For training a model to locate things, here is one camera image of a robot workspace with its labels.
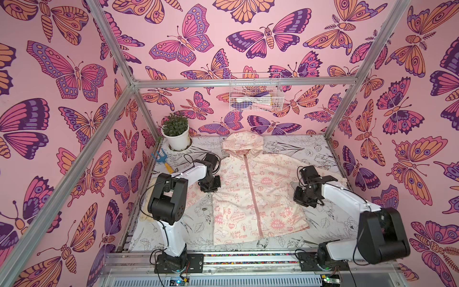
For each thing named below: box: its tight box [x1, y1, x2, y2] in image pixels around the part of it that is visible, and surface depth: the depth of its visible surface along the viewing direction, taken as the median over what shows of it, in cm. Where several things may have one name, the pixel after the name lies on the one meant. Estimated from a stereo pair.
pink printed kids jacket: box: [211, 131, 310, 246], surface depth 93 cm
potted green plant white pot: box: [161, 111, 191, 152], surface depth 108 cm
